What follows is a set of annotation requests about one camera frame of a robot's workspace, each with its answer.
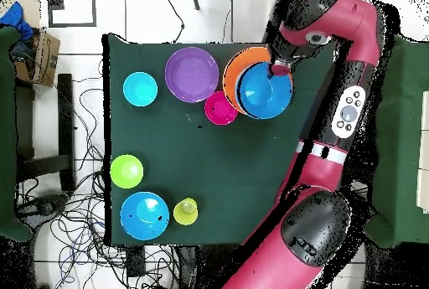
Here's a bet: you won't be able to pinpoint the large orange bowl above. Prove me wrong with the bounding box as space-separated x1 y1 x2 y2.
221 46 274 116

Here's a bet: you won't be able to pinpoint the large purple bowl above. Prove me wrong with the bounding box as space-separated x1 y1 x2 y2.
164 46 220 104

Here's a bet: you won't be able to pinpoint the small red bowl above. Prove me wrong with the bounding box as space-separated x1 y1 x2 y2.
204 90 239 126

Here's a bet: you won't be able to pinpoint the dark green tablecloth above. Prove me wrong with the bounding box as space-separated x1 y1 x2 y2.
101 33 344 247

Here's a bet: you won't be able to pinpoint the green covered side table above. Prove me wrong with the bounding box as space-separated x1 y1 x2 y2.
363 32 429 250
0 25 34 243

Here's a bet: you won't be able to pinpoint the small light blue bowl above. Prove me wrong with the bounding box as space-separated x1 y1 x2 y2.
122 71 159 108

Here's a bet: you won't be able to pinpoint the yellow cup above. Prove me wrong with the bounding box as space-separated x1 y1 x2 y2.
173 197 199 226

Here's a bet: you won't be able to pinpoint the small green bowl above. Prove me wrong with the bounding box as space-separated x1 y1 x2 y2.
109 153 145 190

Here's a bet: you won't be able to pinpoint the cardboard box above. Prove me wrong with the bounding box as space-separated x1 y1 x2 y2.
9 0 62 88

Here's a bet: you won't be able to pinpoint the black power box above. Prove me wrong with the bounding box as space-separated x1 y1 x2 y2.
125 245 147 278

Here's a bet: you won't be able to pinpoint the blue cloth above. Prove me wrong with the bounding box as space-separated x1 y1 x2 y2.
0 0 34 40

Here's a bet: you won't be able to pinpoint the black stand base with knob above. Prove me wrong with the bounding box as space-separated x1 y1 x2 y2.
16 193 70 226

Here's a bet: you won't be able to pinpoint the black floor cable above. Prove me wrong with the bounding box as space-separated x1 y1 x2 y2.
163 0 186 44

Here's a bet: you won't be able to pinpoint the tangled floor cables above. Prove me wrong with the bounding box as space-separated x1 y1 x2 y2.
16 67 178 289

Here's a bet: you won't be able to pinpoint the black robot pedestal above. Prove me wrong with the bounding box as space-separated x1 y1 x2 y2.
177 245 235 289

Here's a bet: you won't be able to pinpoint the black bench frame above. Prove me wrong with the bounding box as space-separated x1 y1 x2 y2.
14 73 77 194

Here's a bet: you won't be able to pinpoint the black square floor frame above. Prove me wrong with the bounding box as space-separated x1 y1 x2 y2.
47 0 97 28

